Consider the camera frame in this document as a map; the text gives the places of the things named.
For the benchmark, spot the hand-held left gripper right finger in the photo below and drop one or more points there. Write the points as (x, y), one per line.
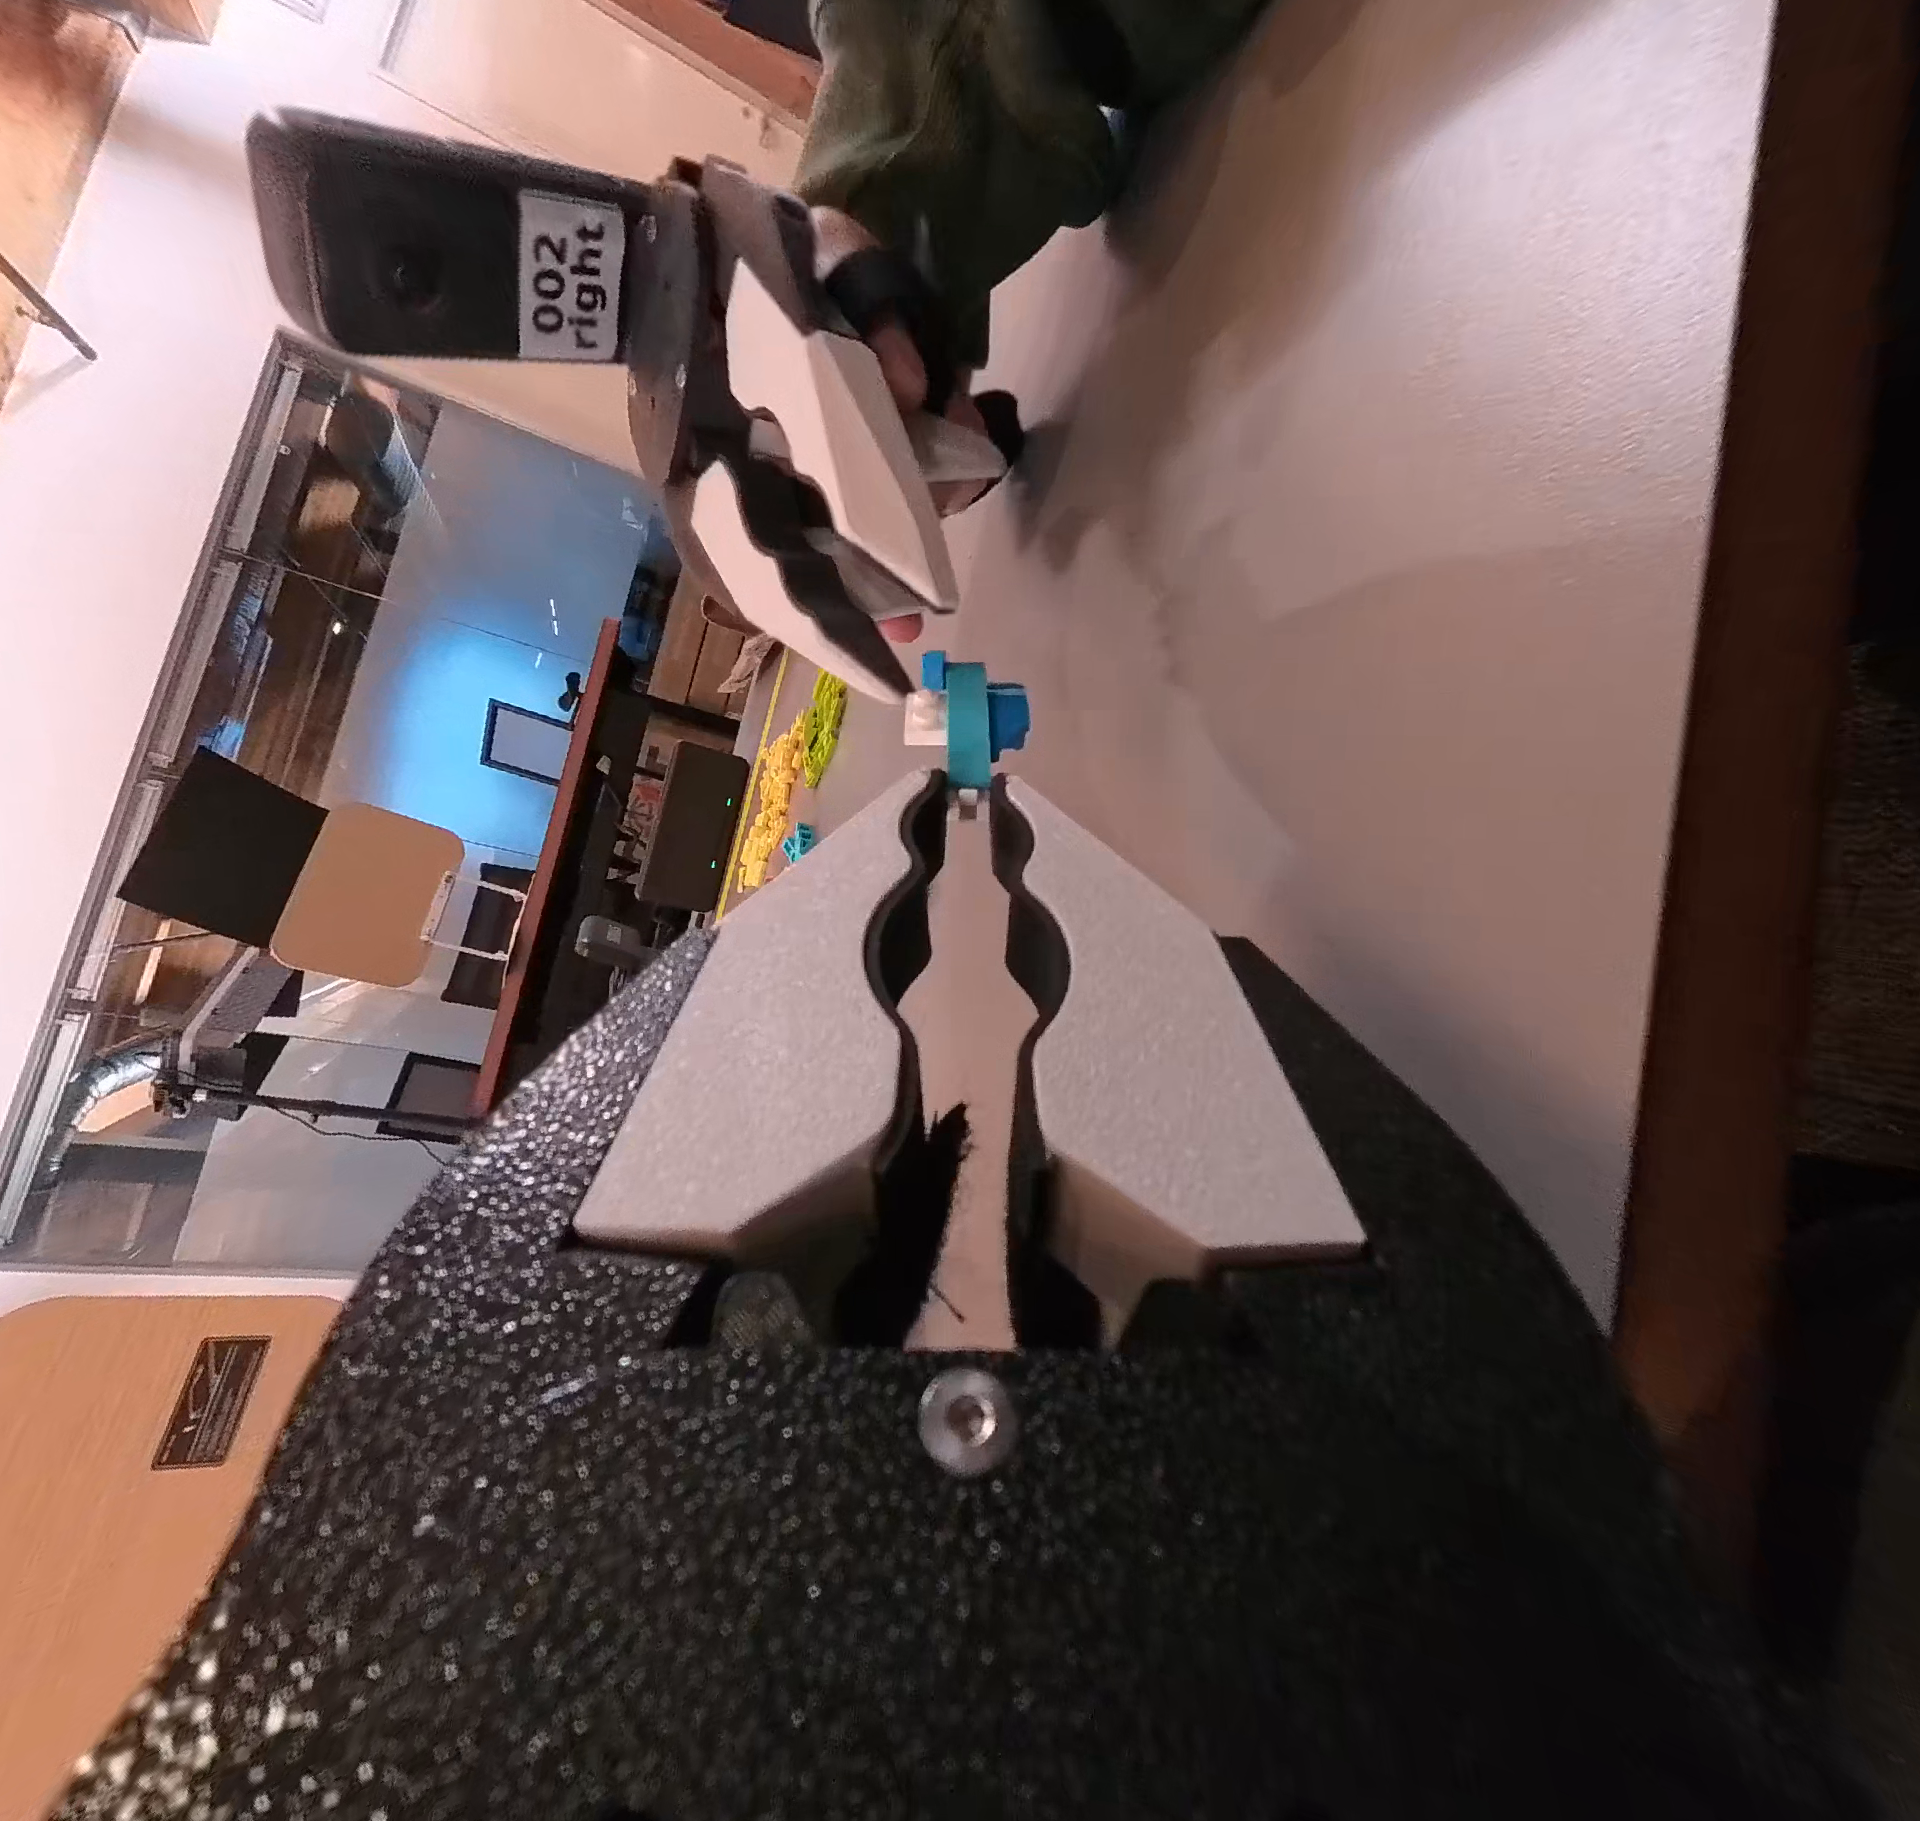
(1186, 1087)

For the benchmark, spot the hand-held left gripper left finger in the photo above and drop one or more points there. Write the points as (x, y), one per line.
(766, 1041)

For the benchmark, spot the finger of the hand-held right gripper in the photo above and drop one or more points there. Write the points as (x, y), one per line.
(848, 456)
(766, 583)

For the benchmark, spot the blue and white lego assembly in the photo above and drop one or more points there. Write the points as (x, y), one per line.
(968, 734)

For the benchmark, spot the person's right forearm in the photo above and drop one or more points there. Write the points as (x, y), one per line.
(991, 67)

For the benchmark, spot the pile of yellow lego pieces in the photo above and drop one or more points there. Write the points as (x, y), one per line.
(788, 787)

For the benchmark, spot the person's right hand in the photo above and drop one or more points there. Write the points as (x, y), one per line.
(900, 358)

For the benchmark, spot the black box device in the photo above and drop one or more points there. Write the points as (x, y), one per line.
(694, 824)

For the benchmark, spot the brown wooden desk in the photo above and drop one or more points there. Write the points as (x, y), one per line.
(563, 831)

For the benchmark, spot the dark door plaque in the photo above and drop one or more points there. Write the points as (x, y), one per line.
(211, 1402)

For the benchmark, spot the wooden door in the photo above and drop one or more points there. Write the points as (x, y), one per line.
(105, 1552)

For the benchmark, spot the silver flexible duct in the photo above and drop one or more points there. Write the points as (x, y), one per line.
(90, 1124)

